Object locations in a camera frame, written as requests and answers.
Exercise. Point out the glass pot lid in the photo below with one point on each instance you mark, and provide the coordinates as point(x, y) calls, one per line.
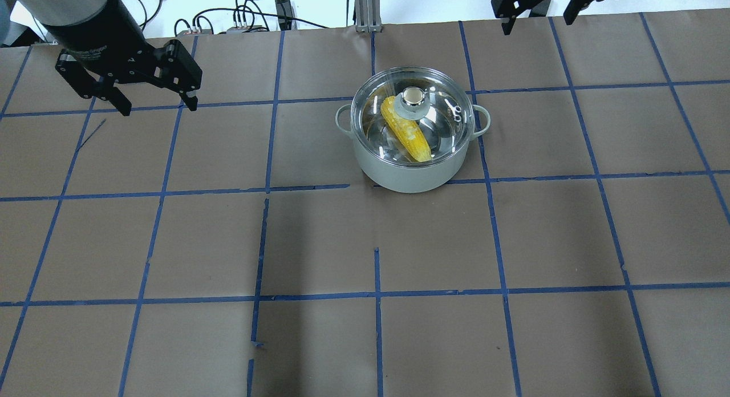
point(435, 101)

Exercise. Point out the yellow corn cob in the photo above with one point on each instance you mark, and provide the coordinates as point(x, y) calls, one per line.
point(406, 131)

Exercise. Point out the aluminium frame post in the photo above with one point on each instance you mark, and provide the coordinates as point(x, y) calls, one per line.
point(367, 16)

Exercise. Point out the pale green cooking pot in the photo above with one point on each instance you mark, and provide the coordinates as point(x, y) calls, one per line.
point(409, 180)

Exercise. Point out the black power adapter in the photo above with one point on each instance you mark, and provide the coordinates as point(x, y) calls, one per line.
point(285, 14)

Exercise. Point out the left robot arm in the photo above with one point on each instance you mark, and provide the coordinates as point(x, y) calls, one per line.
point(97, 15)

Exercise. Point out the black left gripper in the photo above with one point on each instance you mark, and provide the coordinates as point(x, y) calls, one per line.
point(98, 36)

